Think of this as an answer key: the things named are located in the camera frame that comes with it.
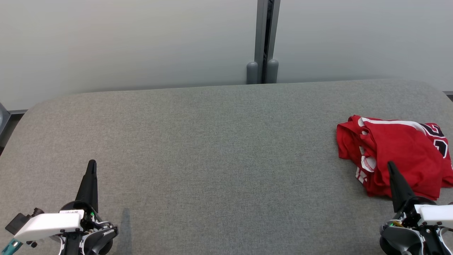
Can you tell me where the red jersey with white sleeves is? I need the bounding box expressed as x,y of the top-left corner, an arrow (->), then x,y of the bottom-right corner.
336,114 -> 453,188

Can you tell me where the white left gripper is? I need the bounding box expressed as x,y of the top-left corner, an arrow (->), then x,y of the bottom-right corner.
14,159 -> 119,245

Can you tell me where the grey two-footed partition post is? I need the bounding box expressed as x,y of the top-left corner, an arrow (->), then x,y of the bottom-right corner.
247,0 -> 281,85

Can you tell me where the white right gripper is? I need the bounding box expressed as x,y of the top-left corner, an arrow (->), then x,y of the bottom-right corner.
387,161 -> 453,229

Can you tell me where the grey single partition leg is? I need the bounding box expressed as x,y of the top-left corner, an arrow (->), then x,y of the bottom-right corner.
0,103 -> 10,136

